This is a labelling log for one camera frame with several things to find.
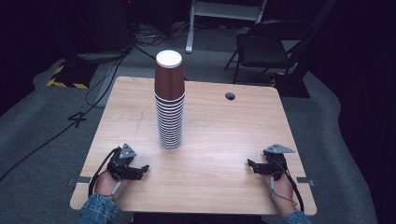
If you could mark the stack of brown paper cups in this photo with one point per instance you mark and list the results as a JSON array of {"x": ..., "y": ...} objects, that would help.
[{"x": 169, "y": 102}]

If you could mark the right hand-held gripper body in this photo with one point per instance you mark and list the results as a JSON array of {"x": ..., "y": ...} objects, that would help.
[{"x": 278, "y": 165}]

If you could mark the white metal stand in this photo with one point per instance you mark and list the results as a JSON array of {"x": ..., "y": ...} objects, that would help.
[{"x": 218, "y": 9}]

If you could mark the black folding chair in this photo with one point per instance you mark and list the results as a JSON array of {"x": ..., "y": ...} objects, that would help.
[{"x": 261, "y": 49}]

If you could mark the person's left hand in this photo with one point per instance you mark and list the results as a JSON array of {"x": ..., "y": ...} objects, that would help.
[{"x": 106, "y": 185}]

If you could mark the black equipment rack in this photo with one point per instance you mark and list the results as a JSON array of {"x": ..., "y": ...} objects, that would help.
[{"x": 106, "y": 28}]

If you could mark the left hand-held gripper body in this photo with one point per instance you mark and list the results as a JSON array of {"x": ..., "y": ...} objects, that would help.
[{"x": 120, "y": 163}]

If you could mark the black stand with striped base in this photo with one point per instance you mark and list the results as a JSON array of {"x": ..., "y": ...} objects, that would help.
[{"x": 292, "y": 85}]

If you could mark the grey metal table bracket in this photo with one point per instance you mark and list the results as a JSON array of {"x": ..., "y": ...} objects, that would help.
[
  {"x": 81, "y": 180},
  {"x": 305, "y": 180}
]

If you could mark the black yellow striped base plate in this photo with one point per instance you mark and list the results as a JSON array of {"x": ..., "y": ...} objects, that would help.
[{"x": 73, "y": 74}]

